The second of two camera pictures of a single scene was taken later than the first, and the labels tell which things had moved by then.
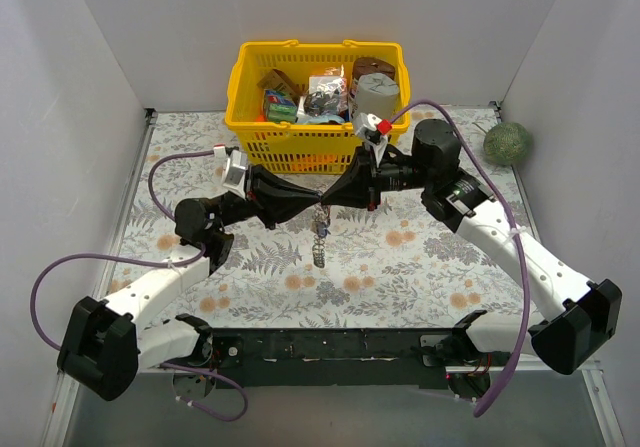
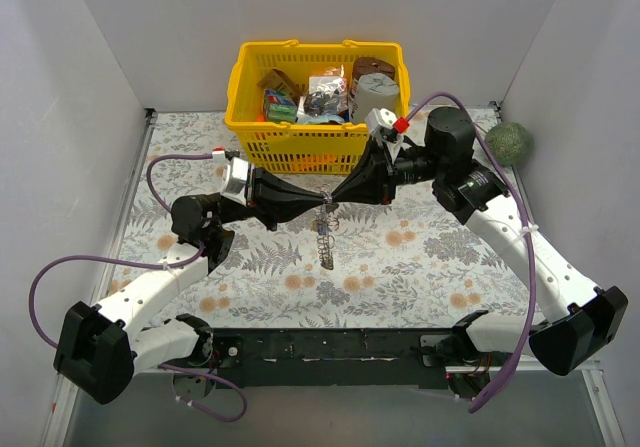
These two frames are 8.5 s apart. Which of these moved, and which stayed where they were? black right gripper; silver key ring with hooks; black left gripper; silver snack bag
Moved: silver key ring with hooks
Stayed: black left gripper; silver snack bag; black right gripper
